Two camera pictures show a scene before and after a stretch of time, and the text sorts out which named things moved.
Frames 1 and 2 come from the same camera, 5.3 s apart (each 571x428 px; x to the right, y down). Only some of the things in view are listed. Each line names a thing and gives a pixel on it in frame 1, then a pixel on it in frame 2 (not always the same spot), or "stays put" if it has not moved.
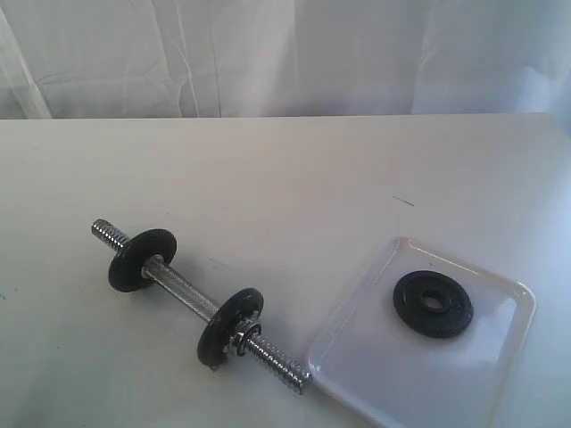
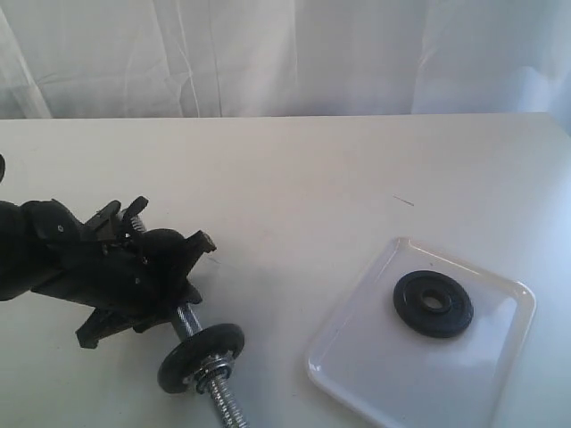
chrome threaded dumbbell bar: x=270 y=356 → x=189 y=324
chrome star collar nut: x=240 y=341 → x=216 y=367
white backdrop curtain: x=167 y=59 stays put
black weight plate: x=452 y=318 stays put
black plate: x=217 y=342 → x=187 y=356
